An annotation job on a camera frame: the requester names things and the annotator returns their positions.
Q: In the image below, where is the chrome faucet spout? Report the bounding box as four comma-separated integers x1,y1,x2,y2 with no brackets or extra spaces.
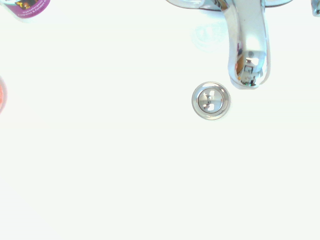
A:
164,0,296,91

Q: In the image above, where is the white ceramic sink basin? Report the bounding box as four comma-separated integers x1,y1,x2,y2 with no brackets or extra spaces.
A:
0,0,320,240

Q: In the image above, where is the chrome sink drain stopper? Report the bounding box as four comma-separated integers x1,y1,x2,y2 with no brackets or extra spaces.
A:
191,81,231,121

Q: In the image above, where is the orange round object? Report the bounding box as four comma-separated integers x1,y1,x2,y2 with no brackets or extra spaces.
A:
0,76,8,116

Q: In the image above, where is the chrome faucet handle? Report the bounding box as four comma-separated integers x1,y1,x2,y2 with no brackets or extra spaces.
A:
310,0,320,18

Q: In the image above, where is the purple label soap bottle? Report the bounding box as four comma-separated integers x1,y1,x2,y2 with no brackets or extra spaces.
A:
2,0,52,20

